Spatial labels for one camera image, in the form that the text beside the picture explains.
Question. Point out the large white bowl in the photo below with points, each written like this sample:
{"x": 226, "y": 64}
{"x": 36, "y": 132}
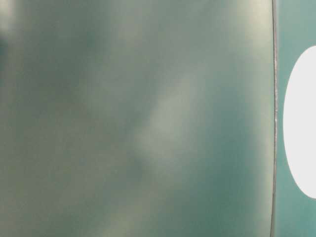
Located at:
{"x": 299, "y": 122}

